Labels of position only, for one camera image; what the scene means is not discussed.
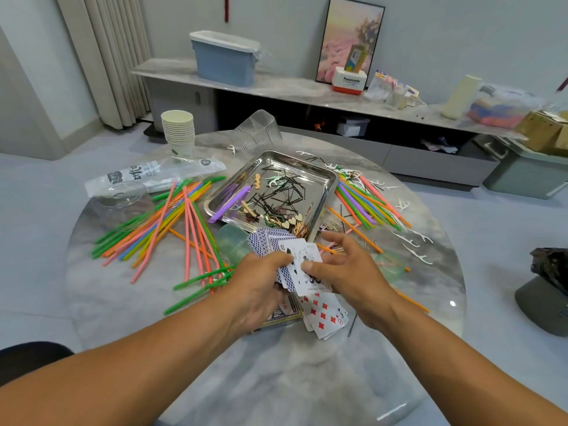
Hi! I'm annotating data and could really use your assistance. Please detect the trash bin with black bag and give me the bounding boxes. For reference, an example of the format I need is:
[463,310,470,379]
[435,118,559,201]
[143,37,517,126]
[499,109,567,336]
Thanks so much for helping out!
[515,247,568,338]

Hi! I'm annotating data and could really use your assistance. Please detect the grey green storage bin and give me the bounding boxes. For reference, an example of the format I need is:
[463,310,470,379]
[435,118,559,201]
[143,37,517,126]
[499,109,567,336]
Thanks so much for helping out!
[483,135,568,201]

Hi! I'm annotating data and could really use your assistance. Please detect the clear printed plastic bag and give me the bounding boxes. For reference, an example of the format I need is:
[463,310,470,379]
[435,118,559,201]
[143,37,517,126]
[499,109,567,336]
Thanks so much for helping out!
[84,155,228,199]

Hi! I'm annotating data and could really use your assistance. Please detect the blue storage box white lid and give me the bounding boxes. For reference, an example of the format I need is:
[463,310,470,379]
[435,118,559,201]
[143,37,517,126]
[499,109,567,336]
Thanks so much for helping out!
[189,30,263,88]

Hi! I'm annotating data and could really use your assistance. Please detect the framed pink picture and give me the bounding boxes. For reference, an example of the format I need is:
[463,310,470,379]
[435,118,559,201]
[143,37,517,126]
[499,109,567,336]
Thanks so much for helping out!
[316,0,386,85]

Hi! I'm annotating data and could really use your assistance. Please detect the metal tray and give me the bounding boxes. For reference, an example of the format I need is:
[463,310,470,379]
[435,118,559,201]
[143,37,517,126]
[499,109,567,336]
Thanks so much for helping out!
[204,150,338,236]

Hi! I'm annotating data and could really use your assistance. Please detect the person's right forearm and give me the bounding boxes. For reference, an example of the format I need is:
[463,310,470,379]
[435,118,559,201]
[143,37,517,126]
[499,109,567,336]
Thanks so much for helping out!
[368,292,568,426]

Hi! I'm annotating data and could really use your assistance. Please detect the white and red small box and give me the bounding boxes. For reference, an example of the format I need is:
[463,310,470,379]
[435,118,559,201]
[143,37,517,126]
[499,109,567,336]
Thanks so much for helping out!
[332,67,369,95]

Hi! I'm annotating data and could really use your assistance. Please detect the clear round plastic bowl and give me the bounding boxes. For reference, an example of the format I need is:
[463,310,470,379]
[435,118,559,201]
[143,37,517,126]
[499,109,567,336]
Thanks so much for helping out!
[96,192,134,209]

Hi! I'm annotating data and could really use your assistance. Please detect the clear bag of snacks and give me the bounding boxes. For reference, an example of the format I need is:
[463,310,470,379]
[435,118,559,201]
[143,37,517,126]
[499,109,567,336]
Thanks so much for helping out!
[366,72,396,101]

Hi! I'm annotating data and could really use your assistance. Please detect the pile of colourful straws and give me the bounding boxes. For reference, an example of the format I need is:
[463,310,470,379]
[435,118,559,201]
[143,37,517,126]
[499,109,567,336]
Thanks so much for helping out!
[91,168,431,316]

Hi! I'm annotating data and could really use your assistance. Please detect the clear ribbed organizer box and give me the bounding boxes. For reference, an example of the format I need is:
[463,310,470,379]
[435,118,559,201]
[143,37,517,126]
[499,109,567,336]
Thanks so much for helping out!
[233,109,283,154]

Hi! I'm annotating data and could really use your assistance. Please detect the person's left forearm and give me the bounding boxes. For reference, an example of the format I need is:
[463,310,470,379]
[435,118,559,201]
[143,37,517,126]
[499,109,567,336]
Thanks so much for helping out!
[0,301,250,426]

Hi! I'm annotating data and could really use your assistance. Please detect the translucent green plastic cup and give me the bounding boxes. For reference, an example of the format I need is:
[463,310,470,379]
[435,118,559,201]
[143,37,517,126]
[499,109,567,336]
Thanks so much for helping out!
[215,224,251,261]

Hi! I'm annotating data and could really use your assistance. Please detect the pile of floss picks and clips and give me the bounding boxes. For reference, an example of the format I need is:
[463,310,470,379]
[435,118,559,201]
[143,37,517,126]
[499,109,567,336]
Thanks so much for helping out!
[238,171,378,263]

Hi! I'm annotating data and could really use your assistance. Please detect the group of white paper cups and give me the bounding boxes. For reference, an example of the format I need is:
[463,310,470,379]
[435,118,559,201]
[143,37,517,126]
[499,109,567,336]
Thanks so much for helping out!
[160,109,196,156]

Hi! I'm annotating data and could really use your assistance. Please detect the pile of playing cards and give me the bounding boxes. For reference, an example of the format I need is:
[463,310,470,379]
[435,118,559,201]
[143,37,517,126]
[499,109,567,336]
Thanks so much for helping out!
[247,228,351,341]

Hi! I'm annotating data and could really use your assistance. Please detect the person's right hand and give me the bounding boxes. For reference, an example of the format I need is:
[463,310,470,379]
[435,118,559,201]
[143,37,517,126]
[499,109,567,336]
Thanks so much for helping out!
[302,230,401,332]

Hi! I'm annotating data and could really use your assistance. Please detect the small colourful box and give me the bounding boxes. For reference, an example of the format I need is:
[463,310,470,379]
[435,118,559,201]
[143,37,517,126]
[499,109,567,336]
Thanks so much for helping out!
[344,44,367,72]

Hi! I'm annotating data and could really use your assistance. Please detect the clear storage box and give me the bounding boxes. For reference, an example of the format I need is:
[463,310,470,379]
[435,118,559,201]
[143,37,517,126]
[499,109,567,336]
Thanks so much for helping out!
[467,82,547,130]

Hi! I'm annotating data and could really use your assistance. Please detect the person's left hand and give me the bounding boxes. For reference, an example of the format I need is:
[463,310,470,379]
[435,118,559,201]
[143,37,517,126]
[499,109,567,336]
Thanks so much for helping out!
[222,251,296,335]

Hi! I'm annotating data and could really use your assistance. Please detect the grey cabinet with marble top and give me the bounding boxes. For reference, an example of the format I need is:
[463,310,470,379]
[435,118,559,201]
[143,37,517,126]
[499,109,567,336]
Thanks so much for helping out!
[131,57,520,187]

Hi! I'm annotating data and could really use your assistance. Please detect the beige curtain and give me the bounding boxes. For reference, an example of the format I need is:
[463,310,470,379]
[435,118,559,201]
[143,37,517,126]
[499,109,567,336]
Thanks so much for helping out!
[53,0,154,131]

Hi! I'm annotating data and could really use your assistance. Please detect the cream paper roll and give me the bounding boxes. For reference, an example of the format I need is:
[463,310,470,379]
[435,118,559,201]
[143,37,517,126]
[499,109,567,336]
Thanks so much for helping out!
[441,74,483,121]

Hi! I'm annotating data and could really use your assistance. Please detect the cardboard box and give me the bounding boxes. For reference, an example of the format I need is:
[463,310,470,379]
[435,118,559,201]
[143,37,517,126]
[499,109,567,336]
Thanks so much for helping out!
[517,109,568,158]

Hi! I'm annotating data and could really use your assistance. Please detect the colourful matchbox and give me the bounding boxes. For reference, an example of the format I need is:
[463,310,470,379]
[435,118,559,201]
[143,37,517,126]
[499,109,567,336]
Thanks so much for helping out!
[257,292,305,332]

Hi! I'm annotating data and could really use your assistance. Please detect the white box in cabinet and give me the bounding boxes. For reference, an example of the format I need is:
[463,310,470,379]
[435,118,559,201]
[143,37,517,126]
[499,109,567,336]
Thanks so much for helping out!
[337,117,371,138]

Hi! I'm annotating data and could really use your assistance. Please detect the loose papers in cabinet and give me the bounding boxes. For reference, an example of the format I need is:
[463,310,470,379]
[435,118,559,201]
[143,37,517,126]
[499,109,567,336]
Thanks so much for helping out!
[422,135,463,154]

